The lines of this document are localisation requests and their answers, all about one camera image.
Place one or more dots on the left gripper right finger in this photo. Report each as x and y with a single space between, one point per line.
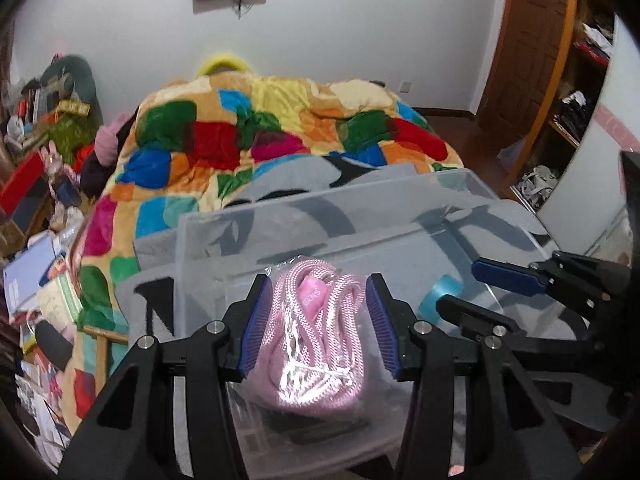
393 321

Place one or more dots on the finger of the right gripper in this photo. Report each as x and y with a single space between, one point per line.
507 276
473 323

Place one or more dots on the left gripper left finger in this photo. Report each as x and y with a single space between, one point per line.
246 321

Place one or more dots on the clear plastic storage bin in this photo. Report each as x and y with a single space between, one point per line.
319 398

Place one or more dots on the white wardrobe sliding door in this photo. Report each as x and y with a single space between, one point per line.
590 196

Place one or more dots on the colourful patchwork blanket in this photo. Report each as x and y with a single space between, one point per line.
215 141

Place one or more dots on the wooden open shelf unit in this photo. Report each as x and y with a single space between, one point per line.
542 156

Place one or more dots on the blue white book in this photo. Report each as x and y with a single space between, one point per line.
22 275

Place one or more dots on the pink knitted hat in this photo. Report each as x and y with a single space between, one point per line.
106 142

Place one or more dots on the pink rabbit water bottle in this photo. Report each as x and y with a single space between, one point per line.
62 179

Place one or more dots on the yellow pillow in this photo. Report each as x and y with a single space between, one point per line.
223 62

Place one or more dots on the red box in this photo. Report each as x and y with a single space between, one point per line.
20 183

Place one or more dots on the brown wooden door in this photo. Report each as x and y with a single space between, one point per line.
528 46

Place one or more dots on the green grey plush toy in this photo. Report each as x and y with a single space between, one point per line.
69 77

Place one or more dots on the wall power socket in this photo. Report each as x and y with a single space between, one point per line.
405 87

